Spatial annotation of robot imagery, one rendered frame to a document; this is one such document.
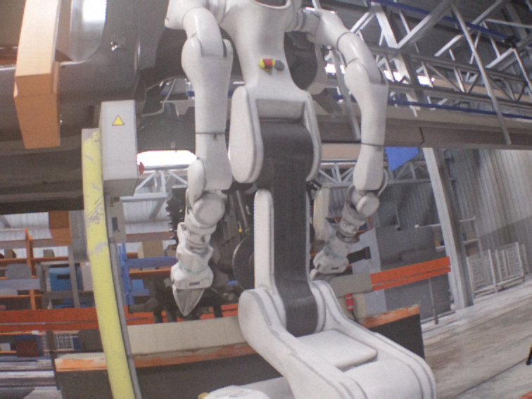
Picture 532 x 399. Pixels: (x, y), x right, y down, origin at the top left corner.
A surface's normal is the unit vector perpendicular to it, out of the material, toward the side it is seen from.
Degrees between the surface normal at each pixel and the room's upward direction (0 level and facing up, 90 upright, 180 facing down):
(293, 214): 111
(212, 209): 140
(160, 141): 90
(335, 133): 90
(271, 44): 119
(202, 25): 81
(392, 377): 52
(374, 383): 47
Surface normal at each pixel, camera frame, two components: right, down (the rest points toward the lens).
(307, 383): -0.90, 0.01
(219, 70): 0.49, -0.09
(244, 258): 0.33, -0.30
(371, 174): 0.41, 0.12
